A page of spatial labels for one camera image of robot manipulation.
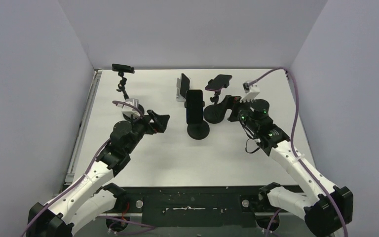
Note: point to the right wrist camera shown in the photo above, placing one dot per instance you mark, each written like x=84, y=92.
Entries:
x=251, y=92

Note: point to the black phone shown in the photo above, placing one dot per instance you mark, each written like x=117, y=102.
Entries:
x=194, y=106
x=120, y=68

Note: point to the black phone on tall stand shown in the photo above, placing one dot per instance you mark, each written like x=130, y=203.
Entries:
x=120, y=68

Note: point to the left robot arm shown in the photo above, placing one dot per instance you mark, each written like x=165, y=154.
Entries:
x=92, y=193

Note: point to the purple phone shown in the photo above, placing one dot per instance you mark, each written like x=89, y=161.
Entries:
x=219, y=81

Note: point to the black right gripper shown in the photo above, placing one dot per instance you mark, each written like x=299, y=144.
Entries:
x=237, y=106

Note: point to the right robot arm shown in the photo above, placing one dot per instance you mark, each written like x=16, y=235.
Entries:
x=324, y=206

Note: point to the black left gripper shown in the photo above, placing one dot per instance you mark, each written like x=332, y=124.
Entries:
x=159, y=126

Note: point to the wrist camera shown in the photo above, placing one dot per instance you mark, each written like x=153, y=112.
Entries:
x=251, y=92
x=131, y=112

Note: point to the white folding phone stand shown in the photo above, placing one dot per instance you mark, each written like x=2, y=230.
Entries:
x=178, y=97

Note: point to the aluminium side rail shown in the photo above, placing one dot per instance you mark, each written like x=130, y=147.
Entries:
x=69, y=178

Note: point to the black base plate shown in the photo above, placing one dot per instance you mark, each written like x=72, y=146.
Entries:
x=193, y=206

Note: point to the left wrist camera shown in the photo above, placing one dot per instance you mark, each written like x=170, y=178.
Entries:
x=131, y=112

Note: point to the silver phone on white stand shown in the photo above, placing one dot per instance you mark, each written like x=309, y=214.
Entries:
x=184, y=85

